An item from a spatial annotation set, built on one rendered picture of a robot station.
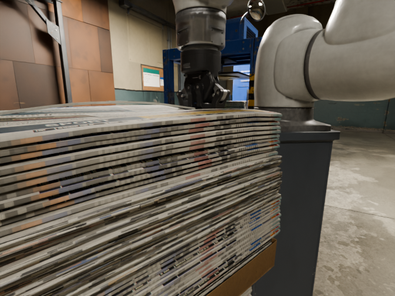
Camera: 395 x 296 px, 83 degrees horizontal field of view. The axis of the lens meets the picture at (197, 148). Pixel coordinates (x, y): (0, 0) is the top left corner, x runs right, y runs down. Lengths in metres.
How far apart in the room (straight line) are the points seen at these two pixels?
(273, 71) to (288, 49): 0.06
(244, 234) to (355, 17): 0.41
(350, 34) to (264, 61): 0.19
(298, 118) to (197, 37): 0.33
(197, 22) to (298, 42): 0.25
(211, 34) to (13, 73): 3.86
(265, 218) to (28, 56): 4.15
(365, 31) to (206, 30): 0.27
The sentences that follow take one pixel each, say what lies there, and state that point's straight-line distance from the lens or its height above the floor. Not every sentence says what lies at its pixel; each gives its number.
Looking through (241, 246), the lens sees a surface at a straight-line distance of 0.29.
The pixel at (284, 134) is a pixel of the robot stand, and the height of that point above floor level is 1.00.
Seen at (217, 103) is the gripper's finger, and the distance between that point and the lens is 0.39.
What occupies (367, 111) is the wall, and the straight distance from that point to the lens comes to 9.41.
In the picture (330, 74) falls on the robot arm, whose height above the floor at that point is 1.12.
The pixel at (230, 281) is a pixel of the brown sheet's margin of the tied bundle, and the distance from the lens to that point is 0.30.
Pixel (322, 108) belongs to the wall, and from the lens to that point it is 9.31.
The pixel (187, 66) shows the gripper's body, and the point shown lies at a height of 1.13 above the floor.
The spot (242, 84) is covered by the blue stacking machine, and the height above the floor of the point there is 1.36.
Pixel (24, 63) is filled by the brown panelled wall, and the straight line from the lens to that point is 4.23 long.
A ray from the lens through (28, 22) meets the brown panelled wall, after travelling 4.39.
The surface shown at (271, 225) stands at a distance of 0.33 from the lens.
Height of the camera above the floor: 1.08
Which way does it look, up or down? 12 degrees down
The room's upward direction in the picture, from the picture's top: straight up
